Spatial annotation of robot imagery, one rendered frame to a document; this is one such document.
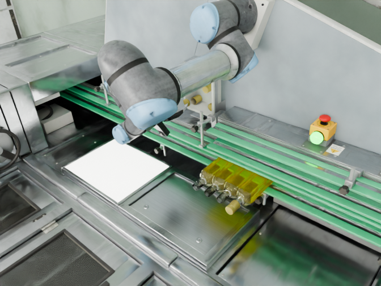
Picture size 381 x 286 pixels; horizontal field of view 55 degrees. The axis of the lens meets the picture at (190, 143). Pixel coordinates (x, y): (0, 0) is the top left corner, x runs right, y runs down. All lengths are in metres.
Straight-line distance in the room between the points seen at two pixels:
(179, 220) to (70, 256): 0.43
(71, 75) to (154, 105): 1.22
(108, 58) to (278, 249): 0.91
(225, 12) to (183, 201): 0.76
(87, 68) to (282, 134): 1.14
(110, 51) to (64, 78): 1.13
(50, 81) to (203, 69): 1.11
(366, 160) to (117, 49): 0.89
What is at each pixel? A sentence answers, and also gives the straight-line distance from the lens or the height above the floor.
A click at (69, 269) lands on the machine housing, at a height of 1.61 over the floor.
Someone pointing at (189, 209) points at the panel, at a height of 1.15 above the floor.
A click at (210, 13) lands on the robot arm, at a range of 1.18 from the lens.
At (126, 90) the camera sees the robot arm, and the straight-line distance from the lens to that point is 0.87.
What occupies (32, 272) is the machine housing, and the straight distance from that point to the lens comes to 1.49.
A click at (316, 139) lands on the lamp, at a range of 1.34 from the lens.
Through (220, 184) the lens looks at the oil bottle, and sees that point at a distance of 1.37.
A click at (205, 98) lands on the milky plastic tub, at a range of 1.68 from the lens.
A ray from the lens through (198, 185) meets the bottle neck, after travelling 1.38.
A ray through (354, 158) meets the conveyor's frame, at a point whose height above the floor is 0.83.
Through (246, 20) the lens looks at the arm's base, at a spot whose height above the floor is 0.86.
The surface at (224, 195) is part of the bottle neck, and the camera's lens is 1.33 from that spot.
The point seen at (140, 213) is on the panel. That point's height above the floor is 1.29.
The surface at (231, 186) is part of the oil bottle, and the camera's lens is 1.35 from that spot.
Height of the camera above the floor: 1.92
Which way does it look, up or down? 38 degrees down
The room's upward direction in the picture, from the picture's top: 124 degrees counter-clockwise
